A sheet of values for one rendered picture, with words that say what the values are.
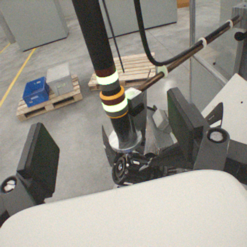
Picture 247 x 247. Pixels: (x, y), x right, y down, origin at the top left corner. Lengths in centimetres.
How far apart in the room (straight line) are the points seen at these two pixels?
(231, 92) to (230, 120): 11
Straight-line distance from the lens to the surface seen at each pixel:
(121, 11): 589
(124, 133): 36
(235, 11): 78
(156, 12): 613
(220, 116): 45
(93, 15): 26
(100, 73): 29
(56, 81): 332
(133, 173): 60
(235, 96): 73
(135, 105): 35
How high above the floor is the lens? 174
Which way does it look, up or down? 42 degrees down
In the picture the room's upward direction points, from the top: 15 degrees counter-clockwise
